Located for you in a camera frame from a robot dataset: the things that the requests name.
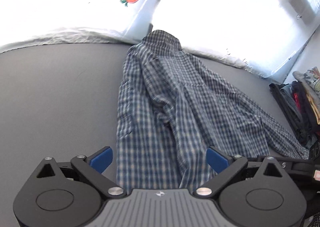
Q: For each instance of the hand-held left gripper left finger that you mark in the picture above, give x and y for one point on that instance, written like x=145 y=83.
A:
x=101 y=159

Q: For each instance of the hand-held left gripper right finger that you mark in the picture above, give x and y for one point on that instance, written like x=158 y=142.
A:
x=218 y=159

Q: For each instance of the blue plaid shirt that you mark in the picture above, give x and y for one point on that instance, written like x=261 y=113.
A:
x=162 y=104

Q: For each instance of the yellow folded garment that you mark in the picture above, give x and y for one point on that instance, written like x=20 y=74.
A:
x=315 y=107

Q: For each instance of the dark denim folded pants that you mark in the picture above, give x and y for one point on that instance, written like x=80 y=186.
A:
x=290 y=102

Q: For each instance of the red folded garment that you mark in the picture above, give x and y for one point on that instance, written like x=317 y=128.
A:
x=297 y=98

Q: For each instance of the black folded garment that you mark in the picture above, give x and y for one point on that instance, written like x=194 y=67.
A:
x=277 y=97

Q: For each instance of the white carrot print curtain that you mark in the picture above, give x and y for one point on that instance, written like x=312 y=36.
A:
x=75 y=12

